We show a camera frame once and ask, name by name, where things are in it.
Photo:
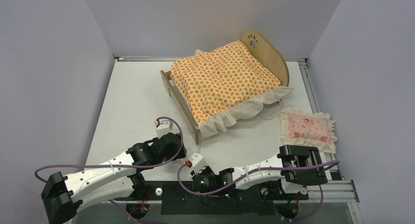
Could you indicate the orange patterned pet mattress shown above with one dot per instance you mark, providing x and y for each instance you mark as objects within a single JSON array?
[{"x": 225, "y": 85}]

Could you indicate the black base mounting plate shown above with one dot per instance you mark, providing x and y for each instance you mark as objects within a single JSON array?
[{"x": 259, "y": 199}]

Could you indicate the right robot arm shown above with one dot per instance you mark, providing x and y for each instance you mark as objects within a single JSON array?
[{"x": 301, "y": 165}]

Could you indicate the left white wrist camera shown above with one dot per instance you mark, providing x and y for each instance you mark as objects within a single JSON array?
[{"x": 163, "y": 127}]

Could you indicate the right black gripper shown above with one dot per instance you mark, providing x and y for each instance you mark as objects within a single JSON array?
[{"x": 203, "y": 169}]

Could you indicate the pink frilled small pillow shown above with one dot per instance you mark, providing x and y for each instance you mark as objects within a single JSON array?
[{"x": 301, "y": 128}]

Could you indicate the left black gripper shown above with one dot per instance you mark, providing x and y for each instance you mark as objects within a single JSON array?
[{"x": 181, "y": 155}]

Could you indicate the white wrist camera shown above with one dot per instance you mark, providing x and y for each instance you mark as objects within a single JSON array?
[
  {"x": 196, "y": 163},
  {"x": 163, "y": 127}
]

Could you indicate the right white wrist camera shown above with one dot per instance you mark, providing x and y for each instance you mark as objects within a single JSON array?
[{"x": 196, "y": 163}]

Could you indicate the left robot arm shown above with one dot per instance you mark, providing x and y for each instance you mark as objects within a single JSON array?
[{"x": 64, "y": 195}]

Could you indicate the wooden pet bed frame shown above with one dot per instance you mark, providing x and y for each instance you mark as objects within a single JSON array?
[{"x": 260, "y": 48}]

